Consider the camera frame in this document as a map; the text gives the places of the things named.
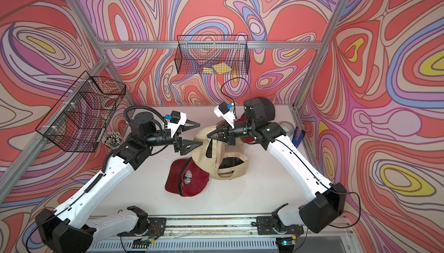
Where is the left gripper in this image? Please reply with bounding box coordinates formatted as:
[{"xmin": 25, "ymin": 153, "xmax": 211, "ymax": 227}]
[{"xmin": 143, "ymin": 118, "xmax": 202, "ymax": 157}]

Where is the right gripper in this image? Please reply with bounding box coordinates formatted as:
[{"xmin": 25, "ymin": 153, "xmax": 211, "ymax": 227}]
[{"xmin": 207, "ymin": 119, "xmax": 254, "ymax": 147}]

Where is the beige cap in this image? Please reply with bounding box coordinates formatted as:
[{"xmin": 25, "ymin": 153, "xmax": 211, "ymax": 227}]
[
  {"xmin": 211, "ymin": 152, "xmax": 249, "ymax": 180},
  {"xmin": 191, "ymin": 126, "xmax": 223, "ymax": 180}
]

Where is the dark red cap front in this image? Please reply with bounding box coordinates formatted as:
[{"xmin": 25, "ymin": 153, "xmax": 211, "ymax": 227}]
[{"xmin": 165, "ymin": 158, "xmax": 209, "ymax": 197}]

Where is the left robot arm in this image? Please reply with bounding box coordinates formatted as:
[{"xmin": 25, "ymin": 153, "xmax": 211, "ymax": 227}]
[{"xmin": 35, "ymin": 106, "xmax": 202, "ymax": 253}]

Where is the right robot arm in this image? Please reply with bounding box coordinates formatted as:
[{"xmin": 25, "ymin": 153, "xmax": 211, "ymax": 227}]
[{"xmin": 207, "ymin": 97, "xmax": 348, "ymax": 233}]

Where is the red Colorado cap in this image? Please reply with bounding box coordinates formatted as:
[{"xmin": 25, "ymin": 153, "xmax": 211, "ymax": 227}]
[{"xmin": 238, "ymin": 113, "xmax": 255, "ymax": 144}]

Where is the beige cap upside down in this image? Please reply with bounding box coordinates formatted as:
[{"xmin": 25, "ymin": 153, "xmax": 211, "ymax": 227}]
[{"xmin": 211, "ymin": 152, "xmax": 249, "ymax": 180}]

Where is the grey Colorado cap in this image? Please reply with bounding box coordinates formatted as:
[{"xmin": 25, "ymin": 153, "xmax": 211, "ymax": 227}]
[{"xmin": 250, "ymin": 97, "xmax": 276, "ymax": 122}]

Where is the clear tape roll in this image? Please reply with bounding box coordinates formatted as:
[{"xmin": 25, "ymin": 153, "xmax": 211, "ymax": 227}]
[{"xmin": 279, "ymin": 121, "xmax": 295, "ymax": 137}]

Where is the cup of pencils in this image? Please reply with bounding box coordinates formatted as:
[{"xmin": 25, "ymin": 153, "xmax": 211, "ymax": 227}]
[{"xmin": 102, "ymin": 132, "xmax": 123, "ymax": 150}]

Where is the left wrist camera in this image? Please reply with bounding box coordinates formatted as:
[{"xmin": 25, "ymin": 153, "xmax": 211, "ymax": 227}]
[{"xmin": 165, "ymin": 111, "xmax": 187, "ymax": 137}]

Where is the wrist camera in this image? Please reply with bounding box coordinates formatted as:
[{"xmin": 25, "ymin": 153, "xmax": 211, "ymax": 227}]
[
  {"xmin": 213, "ymin": 102, "xmax": 237, "ymax": 128},
  {"xmin": 165, "ymin": 111, "xmax": 187, "ymax": 137}
]

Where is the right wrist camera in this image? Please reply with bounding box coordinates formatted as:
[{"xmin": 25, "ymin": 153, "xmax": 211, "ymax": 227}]
[{"xmin": 213, "ymin": 102, "xmax": 237, "ymax": 128}]

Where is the black wire basket back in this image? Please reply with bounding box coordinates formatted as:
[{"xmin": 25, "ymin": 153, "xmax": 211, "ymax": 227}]
[{"xmin": 174, "ymin": 34, "xmax": 250, "ymax": 75}]

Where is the black wire basket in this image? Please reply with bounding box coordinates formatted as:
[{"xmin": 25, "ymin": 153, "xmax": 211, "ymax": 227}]
[
  {"xmin": 35, "ymin": 71, "xmax": 126, "ymax": 152},
  {"xmin": 174, "ymin": 34, "xmax": 250, "ymax": 75}
]

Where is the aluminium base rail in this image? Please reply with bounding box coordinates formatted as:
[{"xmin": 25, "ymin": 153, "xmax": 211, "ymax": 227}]
[{"xmin": 89, "ymin": 214, "xmax": 362, "ymax": 253}]

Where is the black wire basket left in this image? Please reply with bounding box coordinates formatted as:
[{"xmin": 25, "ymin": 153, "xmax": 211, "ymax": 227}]
[{"xmin": 35, "ymin": 71, "xmax": 126, "ymax": 152}]

